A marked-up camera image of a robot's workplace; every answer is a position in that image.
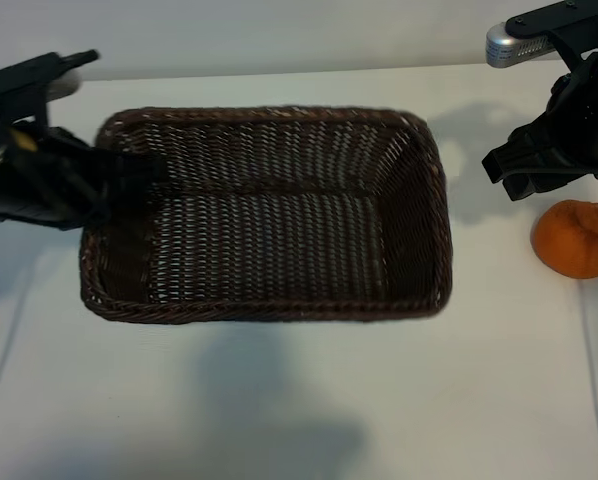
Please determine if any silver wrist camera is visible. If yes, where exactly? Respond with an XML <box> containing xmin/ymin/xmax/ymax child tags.
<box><xmin>43</xmin><ymin>72</ymin><xmax>84</xmax><ymax>100</ymax></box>
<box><xmin>485</xmin><ymin>19</ymin><xmax>553</xmax><ymax>66</ymax></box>

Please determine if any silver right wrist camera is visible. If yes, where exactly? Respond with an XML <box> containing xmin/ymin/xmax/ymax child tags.
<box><xmin>485</xmin><ymin>19</ymin><xmax>553</xmax><ymax>66</ymax></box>

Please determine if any orange fruit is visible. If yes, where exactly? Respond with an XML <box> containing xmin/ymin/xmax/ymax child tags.
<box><xmin>531</xmin><ymin>198</ymin><xmax>598</xmax><ymax>280</ymax></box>

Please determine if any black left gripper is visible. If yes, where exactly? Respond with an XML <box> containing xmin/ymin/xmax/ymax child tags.
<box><xmin>0</xmin><ymin>121</ymin><xmax>167</xmax><ymax>232</ymax></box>

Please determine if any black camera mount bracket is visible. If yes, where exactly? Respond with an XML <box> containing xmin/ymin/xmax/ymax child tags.
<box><xmin>506</xmin><ymin>0</ymin><xmax>598</xmax><ymax>76</ymax></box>
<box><xmin>0</xmin><ymin>48</ymin><xmax>101</xmax><ymax>131</ymax></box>

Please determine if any black right camera mount bracket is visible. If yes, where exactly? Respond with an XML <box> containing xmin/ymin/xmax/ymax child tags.
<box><xmin>506</xmin><ymin>0</ymin><xmax>598</xmax><ymax>76</ymax></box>

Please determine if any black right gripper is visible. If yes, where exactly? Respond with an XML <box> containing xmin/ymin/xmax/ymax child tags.
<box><xmin>480</xmin><ymin>46</ymin><xmax>598</xmax><ymax>203</ymax></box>

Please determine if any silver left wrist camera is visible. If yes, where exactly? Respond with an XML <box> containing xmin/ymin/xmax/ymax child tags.
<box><xmin>43</xmin><ymin>72</ymin><xmax>84</xmax><ymax>100</ymax></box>

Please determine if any black left camera mount bracket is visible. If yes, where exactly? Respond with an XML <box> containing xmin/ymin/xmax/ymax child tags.
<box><xmin>0</xmin><ymin>48</ymin><xmax>101</xmax><ymax>131</ymax></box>

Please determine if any dark brown wicker basket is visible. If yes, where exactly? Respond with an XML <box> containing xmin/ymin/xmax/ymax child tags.
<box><xmin>78</xmin><ymin>104</ymin><xmax>454</xmax><ymax>326</ymax></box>

